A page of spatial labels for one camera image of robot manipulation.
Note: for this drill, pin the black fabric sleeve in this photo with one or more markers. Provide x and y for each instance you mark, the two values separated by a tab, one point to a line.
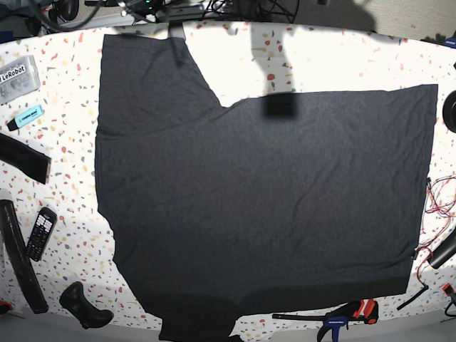
31	162

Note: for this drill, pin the light blue highlighter marker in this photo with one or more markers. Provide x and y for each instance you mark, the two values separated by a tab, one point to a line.
25	118

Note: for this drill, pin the grey table clamp bracket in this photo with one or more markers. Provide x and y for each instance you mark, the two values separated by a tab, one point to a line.
176	30

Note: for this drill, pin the black allen key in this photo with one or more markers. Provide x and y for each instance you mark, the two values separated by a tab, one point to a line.
413	298

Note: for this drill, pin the small black flat object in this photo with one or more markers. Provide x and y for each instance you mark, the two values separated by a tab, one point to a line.
235	338

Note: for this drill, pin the black orange bar clamp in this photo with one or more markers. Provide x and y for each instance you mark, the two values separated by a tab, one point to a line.
355	311

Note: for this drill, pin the long black foam tube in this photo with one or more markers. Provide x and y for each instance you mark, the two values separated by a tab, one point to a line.
16	250

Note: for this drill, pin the black TV remote control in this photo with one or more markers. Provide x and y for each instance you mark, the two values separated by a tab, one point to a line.
40	234

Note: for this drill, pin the black game controller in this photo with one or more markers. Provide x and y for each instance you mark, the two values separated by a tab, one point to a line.
73	300

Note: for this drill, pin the dark grey T-shirt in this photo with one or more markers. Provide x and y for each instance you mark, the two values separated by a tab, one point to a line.
288	202

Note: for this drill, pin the black round object right edge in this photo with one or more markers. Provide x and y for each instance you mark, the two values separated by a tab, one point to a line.
449	112

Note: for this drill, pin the small red connector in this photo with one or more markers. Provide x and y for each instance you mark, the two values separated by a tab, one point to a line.
447	289

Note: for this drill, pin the black cylinder right edge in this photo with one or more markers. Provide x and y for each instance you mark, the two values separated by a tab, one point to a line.
443	253

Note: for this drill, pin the clear LeRobot screw box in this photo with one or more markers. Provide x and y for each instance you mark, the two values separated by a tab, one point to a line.
18	78

